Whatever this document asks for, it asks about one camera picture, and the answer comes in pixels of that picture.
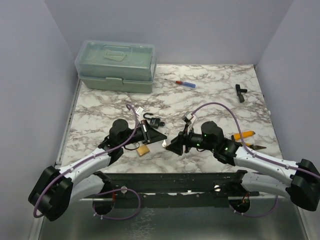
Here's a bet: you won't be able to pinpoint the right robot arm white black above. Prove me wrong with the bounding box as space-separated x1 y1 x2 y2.
166 121 320 212

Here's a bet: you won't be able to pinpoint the black T-shaped tool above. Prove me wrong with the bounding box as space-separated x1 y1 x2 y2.
235 84 248 103

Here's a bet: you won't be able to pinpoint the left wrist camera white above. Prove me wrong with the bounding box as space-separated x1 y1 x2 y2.
135 106 144 120

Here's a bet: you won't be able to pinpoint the brass padlock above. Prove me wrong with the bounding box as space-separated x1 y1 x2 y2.
136 144 150 157

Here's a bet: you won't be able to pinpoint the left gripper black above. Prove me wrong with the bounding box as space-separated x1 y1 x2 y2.
120 120 167 147

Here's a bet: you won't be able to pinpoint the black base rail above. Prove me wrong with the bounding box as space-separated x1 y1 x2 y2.
92 170 259 212

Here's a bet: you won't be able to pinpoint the yellow handled pliers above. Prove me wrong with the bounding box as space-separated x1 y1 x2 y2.
242 142 267 151

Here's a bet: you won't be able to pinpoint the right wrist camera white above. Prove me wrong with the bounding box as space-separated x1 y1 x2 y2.
182 111 197 132

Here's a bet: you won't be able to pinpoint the red blue screwdriver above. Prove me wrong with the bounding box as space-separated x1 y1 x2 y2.
164 78 196 89

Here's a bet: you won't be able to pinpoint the green plastic toolbox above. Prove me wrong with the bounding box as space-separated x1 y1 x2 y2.
74 40 157 94

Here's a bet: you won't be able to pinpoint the black padlock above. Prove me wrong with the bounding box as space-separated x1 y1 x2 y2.
143 113 163 129

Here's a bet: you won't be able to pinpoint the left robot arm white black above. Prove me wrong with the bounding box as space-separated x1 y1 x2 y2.
28 119 167 222

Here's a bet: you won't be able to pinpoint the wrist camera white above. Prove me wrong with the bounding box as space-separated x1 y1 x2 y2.
182 111 197 132
135 106 144 120

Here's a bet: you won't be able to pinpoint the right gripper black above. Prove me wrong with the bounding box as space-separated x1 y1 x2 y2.
166 123 216 156

